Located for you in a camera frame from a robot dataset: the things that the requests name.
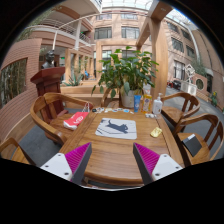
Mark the black notebook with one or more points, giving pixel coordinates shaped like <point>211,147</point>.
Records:
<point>192,145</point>

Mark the yellow computer mouse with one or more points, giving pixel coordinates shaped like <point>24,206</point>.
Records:
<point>156,132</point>

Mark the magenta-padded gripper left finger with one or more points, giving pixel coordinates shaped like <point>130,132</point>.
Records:
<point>58,164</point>

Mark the white pump bottle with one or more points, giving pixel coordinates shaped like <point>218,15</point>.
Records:
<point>157,106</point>

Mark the green plant in white pot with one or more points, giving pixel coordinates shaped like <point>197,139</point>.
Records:
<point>128,73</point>

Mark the wooden armchair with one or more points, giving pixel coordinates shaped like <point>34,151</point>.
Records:
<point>200,151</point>
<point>176,113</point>
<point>106,96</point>
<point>18,153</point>
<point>41,113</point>

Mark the yellow liquid bottle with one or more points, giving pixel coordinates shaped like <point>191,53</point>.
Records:
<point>147,101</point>

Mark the clear plastic package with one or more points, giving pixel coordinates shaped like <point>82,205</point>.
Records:
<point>150,115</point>

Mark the red bag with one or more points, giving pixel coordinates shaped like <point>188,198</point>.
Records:
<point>75,120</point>

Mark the grey cat print mouse pad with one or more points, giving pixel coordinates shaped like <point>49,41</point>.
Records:
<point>116,128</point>

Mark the agave plant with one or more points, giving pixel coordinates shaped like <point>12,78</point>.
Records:
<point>75,80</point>

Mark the blue tube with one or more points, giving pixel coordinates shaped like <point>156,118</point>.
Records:
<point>137,103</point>

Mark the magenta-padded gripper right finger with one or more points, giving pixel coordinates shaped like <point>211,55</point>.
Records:
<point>163,165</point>

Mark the dark bust statue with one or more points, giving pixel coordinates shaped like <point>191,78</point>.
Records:
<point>49,60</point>

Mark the bunch of keys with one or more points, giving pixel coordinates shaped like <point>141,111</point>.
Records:
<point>96,110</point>

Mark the white sculpture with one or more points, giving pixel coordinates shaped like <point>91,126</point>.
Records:
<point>189,75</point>

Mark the dark red wooden pedestal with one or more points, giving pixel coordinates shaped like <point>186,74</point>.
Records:
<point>48,80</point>

